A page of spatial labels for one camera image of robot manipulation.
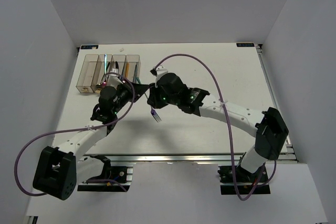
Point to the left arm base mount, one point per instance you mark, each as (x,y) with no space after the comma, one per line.
(97,173)

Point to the rainbow green fork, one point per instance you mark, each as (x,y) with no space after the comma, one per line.
(153,111)

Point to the black spoon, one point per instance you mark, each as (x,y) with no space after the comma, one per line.
(98,86)

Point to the right blue table label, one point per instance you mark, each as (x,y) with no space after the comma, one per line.
(245,44)

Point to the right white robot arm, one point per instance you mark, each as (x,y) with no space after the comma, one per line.
(267,127)

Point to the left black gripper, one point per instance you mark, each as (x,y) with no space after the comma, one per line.
(128,88)

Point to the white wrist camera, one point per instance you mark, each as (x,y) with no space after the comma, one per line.
(158,72)
(113,79)

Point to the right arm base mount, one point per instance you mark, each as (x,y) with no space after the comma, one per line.
(244,182)

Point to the clear drawer container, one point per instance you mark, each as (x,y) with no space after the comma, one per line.
(132,60)
(98,73)
(119,58)
(86,74)

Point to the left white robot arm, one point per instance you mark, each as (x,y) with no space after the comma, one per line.
(61,168)

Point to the left blue table label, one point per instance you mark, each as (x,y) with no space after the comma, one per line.
(89,47)

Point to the blue table label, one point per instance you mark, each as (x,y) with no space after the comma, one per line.
(89,47)
(245,44)

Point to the gold chopstick slanted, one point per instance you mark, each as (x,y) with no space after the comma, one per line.
(126,69)

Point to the rainbow purple spoon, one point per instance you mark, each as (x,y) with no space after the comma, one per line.
(103,80)

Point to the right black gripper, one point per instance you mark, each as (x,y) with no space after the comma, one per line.
(153,99)

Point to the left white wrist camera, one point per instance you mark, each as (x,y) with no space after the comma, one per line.
(113,79)

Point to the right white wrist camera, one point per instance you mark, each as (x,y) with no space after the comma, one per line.
(158,72)

